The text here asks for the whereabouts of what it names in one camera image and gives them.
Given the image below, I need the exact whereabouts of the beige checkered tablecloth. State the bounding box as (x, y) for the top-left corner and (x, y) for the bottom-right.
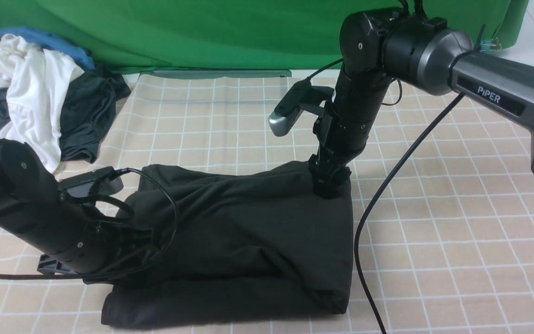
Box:
(0, 74), (534, 334)

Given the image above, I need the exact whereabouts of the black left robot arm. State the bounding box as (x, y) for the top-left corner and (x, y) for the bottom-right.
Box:
(0, 139), (160, 284)

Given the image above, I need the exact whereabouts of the gray right robot arm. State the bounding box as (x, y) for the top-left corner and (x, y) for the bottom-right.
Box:
(310, 0), (534, 194)

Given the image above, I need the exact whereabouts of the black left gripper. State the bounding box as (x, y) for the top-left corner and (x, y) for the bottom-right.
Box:
(37, 212), (156, 284)

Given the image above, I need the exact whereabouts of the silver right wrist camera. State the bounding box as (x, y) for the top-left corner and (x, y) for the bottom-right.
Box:
(268, 78), (334, 137)

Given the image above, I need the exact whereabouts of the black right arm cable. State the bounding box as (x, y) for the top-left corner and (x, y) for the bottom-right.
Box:
(353, 93), (466, 334)

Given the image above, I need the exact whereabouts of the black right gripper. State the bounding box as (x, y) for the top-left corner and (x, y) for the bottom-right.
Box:
(309, 104), (374, 199)

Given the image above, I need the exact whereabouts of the white crumpled garment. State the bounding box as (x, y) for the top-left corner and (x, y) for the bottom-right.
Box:
(0, 34), (84, 173)

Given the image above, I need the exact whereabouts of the dark gray long-sleeve shirt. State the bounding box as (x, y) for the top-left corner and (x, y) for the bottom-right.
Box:
(101, 161), (354, 330)

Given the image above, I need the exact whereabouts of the green backdrop cloth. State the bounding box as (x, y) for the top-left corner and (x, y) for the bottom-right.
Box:
(0, 0), (528, 72)

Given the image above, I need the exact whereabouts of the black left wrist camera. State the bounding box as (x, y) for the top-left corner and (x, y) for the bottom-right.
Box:
(58, 167), (124, 198)

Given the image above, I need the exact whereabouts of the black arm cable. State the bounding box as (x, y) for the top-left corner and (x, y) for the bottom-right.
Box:
(353, 93), (466, 334)
(0, 167), (179, 282)

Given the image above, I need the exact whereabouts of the binder clip on backdrop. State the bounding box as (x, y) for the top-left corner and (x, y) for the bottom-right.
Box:
(477, 38), (502, 51)

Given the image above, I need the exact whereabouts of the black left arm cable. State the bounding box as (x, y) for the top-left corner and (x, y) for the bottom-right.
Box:
(0, 167), (179, 282)

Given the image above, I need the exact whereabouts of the blue crumpled garment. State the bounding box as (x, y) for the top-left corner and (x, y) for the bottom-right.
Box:
(0, 27), (96, 144)

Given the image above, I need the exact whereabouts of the dark gray crumpled garment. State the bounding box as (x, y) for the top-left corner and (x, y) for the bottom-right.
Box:
(0, 68), (131, 163)

